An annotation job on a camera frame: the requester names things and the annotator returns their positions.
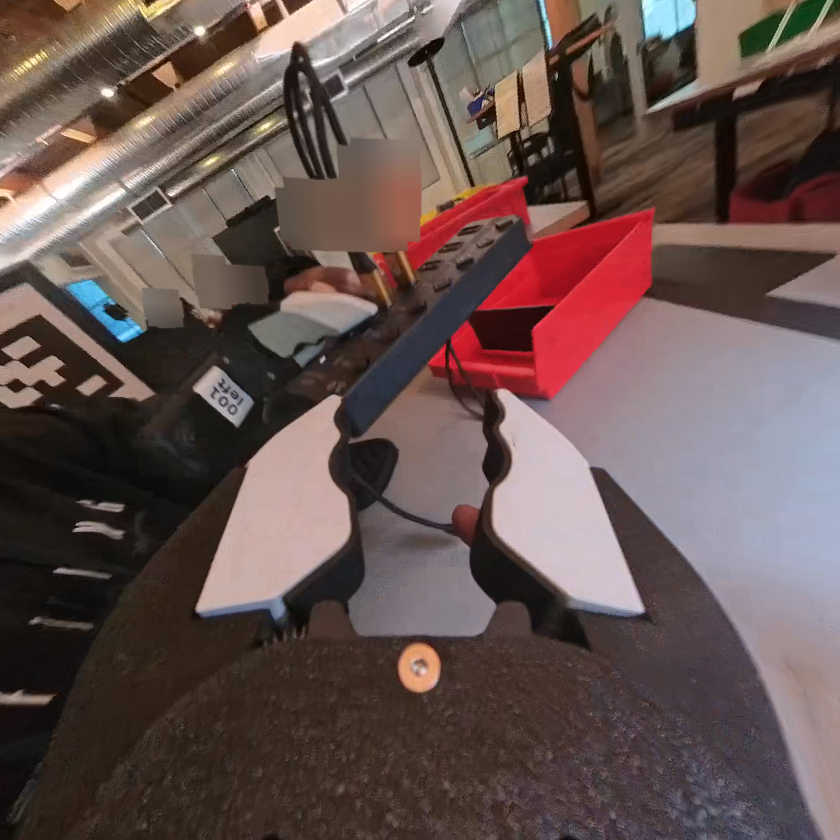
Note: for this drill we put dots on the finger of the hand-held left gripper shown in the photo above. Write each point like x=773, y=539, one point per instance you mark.
x=285, y=338
x=334, y=312

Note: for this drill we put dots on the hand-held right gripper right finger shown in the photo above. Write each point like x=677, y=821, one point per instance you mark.
x=551, y=525

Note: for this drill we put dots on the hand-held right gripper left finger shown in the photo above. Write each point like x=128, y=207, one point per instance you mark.
x=282, y=525

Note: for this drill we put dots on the dark oval usb hub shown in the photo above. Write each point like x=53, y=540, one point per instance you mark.
x=371, y=469

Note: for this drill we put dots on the long black usb hub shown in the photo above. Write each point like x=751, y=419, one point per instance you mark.
x=446, y=321

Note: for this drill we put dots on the red plastic bin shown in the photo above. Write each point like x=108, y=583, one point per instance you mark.
x=485, y=200
x=590, y=295

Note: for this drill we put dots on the person's right hand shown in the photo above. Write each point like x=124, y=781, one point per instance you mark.
x=467, y=522

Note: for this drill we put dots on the monitor with blue screen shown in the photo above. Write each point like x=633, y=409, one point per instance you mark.
x=92, y=302

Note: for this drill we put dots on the black white marker board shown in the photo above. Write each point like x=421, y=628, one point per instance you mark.
x=39, y=367

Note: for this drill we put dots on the black floor lamp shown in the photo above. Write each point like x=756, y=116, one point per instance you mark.
x=426, y=52

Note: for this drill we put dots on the green bin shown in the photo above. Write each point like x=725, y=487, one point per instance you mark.
x=787, y=26

